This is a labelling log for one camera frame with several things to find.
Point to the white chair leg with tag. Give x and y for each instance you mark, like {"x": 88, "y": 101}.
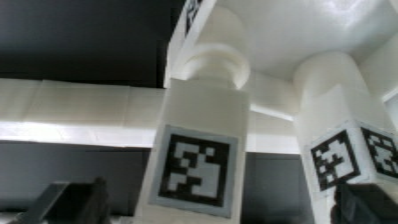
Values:
{"x": 345, "y": 132}

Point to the white chair seat plate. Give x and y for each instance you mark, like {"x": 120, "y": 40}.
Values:
{"x": 265, "y": 34}

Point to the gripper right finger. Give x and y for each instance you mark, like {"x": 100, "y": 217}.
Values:
{"x": 365, "y": 205}

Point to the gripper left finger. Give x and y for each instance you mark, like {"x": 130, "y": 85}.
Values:
{"x": 72, "y": 204}

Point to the white U-shaped fence rail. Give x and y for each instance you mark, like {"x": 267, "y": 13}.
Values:
{"x": 109, "y": 115}

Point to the white chair leg block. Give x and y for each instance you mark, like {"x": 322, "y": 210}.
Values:
{"x": 193, "y": 184}

